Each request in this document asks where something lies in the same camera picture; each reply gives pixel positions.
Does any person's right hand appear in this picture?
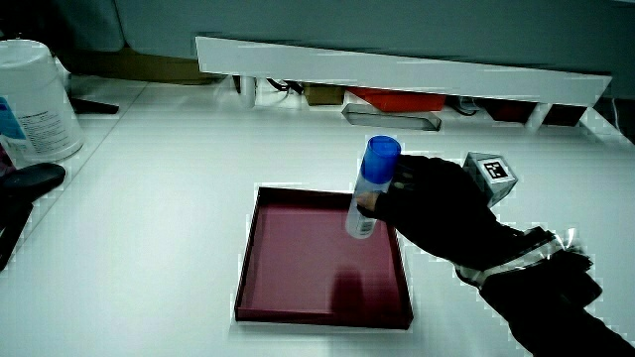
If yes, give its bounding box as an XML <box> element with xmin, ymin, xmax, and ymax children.
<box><xmin>355</xmin><ymin>151</ymin><xmax>576</xmax><ymax>289</ymax></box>

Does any blue capped glue bottle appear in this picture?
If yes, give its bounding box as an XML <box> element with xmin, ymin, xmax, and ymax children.
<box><xmin>344</xmin><ymin>135</ymin><xmax>402</xmax><ymax>240</ymax></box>

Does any dark red square plate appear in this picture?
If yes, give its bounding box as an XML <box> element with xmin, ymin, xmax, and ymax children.
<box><xmin>233</xmin><ymin>185</ymin><xmax>415</xmax><ymax>331</ymax></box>

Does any person's right forearm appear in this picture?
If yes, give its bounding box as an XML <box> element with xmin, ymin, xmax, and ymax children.
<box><xmin>478</xmin><ymin>242</ymin><xmax>635</xmax><ymax>357</ymax></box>

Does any clear grey rectangular tray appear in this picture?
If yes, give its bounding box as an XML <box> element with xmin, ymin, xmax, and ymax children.
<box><xmin>340</xmin><ymin>102</ymin><xmax>444</xmax><ymax>133</ymax></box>

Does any orange box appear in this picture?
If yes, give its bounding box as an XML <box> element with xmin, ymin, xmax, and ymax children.
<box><xmin>346</xmin><ymin>87</ymin><xmax>447</xmax><ymax>113</ymax></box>

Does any dark red box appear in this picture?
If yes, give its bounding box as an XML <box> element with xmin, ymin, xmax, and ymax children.
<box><xmin>478</xmin><ymin>97</ymin><xmax>588</xmax><ymax>128</ymax></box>

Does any white desk shelf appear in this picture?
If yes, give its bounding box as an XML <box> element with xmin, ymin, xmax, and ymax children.
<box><xmin>194</xmin><ymin>35</ymin><xmax>613</xmax><ymax>131</ymax></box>

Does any brown cardboard box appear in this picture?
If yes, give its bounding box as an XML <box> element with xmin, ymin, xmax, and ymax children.
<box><xmin>303</xmin><ymin>83</ymin><xmax>345</xmax><ymax>106</ymax></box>

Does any brown cardboard sheet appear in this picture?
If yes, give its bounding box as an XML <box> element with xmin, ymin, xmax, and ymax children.
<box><xmin>62</xmin><ymin>47</ymin><xmax>225</xmax><ymax>86</ymax></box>

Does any flat black object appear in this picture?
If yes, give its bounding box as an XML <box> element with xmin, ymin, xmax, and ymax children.
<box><xmin>68</xmin><ymin>96</ymin><xmax>121</xmax><ymax>116</ymax></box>

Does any black curved tool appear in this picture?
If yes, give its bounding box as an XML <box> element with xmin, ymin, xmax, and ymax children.
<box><xmin>0</xmin><ymin>163</ymin><xmax>67</xmax><ymax>273</ymax></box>

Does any white plastic bucket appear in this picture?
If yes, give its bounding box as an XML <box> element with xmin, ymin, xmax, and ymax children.
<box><xmin>0</xmin><ymin>39</ymin><xmax>86</xmax><ymax>167</ymax></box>

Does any black cable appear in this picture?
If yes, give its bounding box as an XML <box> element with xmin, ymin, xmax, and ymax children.
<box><xmin>266</xmin><ymin>77</ymin><xmax>305</xmax><ymax>96</ymax></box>

